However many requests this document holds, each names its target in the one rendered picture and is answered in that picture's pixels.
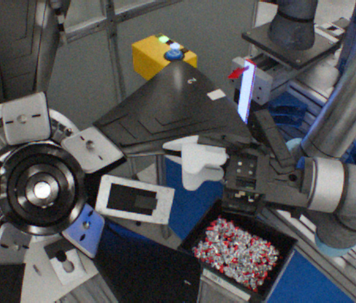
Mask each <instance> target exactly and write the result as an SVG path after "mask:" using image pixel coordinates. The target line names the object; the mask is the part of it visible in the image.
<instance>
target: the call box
mask: <svg viewBox="0 0 356 303"><path fill-rule="evenodd" d="M172 49H173V48H172V47H171V46H168V45H167V44H165V42H163V41H161V40H160V39H158V38H156V37H155V36H151V37H149V38H147V39H144V40H141V41H140V42H138V43H135V44H133V45H132V54H133V66H134V70H135V71H136V72H138V73H139V74H140V75H141V76H142V77H143V78H145V79H146V80H150V79H151V78H153V77H154V76H155V75H156V74H157V73H158V72H159V71H160V70H161V69H162V68H163V67H165V66H166V65H168V64H169V63H170V62H171V61H172V60H171V59H169V58H167V51H169V50H172ZM180 59H182V60H184V61H185V62H188V63H189V64H190V65H192V66H193V67H195V68H197V55H196V54H194V53H193V52H192V51H190V50H189V51H188V52H186V53H183V52H182V57H181V58H180Z"/></svg>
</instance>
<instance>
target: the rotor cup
mask: <svg viewBox="0 0 356 303"><path fill-rule="evenodd" d="M32 142H35V143H32ZM29 143H31V144H29ZM42 181H44V182H46V183H47V184H48V185H49V186H50V188H51V192H50V194H49V195H50V196H49V197H47V198H45V199H40V198H38V197H37V195H36V194H35V186H36V185H37V184H38V183H40V182H42ZM87 195H88V183H87V178H86V175H85V172H84V169H83V167H82V165H81V164H80V163H79V161H78V160H77V159H76V158H75V157H74V156H73V155H72V154H71V153H70V152H69V151H67V150H66V149H64V148H62V147H61V144H60V143H59V142H57V141H56V140H53V139H51V138H47V139H43V140H34V141H29V142H25V143H21V144H12V145H9V143H6V144H5V145H4V146H3V147H2V148H1V149H0V213H1V214H2V215H3V216H4V218H5V219H6V220H7V221H8V223H9V224H10V225H12V226H13V227H14V228H16V229H17V230H19V231H21V232H22V233H25V234H31V235H32V236H44V237H47V236H51V235H56V234H58V233H60V232H62V231H65V230H66V229H68V228H69V227H70V226H72V224H74V223H75V222H76V221H77V220H78V219H79V216H80V214H81V212H82V211H83V210H84V207H85V205H86V200H87Z"/></svg>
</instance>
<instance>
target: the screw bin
mask: <svg viewBox="0 0 356 303"><path fill-rule="evenodd" d="M221 203H222V200H221V198H220V197H218V196H217V197H216V198H215V200H214V201H213V202H212V204H211V205H210V207H209V208H208V210H207V211H206V212H205V213H204V214H203V216H202V217H201V218H200V220H198V221H197V223H196V224H195V225H194V227H193V228H192V230H191V231H190V232H189V233H188V234H187V236H186V237H185V239H184V240H183V241H182V243H181V244H180V245H179V246H178V247H177V250H178V251H180V252H182V253H188V254H189V255H192V256H194V255H193V254H192V253H190V252H191V250H192V248H193V247H194V246H195V244H196V243H197V242H198V241H199V239H200V238H201V236H202V235H203V233H205V232H206V230H207V228H209V227H210V225H211V223H212V222H213V221H214V219H215V218H216V216H217V215H218V214H219V215H221V216H222V217H224V216H225V219H228V220H229V221H231V220H232V221H233V223H234V224H238V225H239V226H241V227H243V228H244V229H246V230H249V232H251V233H253V234H254V235H257V236H258V237H260V238H262V239H264V240H265V241H270V242H271V243H272V244H273V245H275V247H276V246H277V247H279V248H281V249H282V250H283V252H282V253H281V254H280V256H281V257H282V259H280V258H279V259H278V260H277V262H276V263H277V265H276V266H274V268H273V269H272V271H271V273H270V275H269V277H270V279H267V280H266V282H265V284H264V285H263V286H262V287H261V288H260V291H259V293H258V294H257V292H255V291H254V290H251V289H250V288H249V287H246V286H244V285H243V284H240V283H239V282H238V281H236V280H233V279H232V278H231V277H229V276H228V275H225V274H224V273H222V272H221V271H220V270H217V269H215V268H214V267H213V266H211V265H210V264H207V263H205V262H204V261H202V260H200V259H199V258H198V259H199V261H200V265H201V274H203V275H205V276H206V277H208V278H209V279H210V280H212V281H214V282H216V283H217V284H219V285H221V286H222V287H224V288H225V289H228V290H229V291H230V292H231V293H234V294H236V295H238V296H239V297H241V298H242V299H245V300H246V301H247V302H249V303H261V301H265V299H266V297H267V295H268V293H269V291H270V289H271V288H272V286H273V284H274V283H275V281H276V280H277V278H278V277H279V274H280V272H281V271H282V269H283V267H284V265H285V263H286V262H287V259H288V257H289V256H290V254H291V252H292V250H293V248H294V246H295V244H296V243H297V241H298V239H296V238H293V237H292V236H290V235H288V234H285V232H283V231H281V230H278V229H277V228H275V227H273V226H272V225H270V224H268V223H266V222H264V221H262V220H260V219H258V218H256V217H252V216H248V215H240V214H239V215H236V214H232V213H228V212H223V211H222V207H221Z"/></svg>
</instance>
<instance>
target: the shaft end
mask: <svg viewBox="0 0 356 303"><path fill-rule="evenodd" d="M50 192H51V188H50V186H49V185H48V184H47V183H46V182H44V181H42V182H40V183H38V184H37V185H36V186H35V194H36V195H37V197H38V198H40V199H45V198H47V197H49V196H50V195H49V194H50Z"/></svg>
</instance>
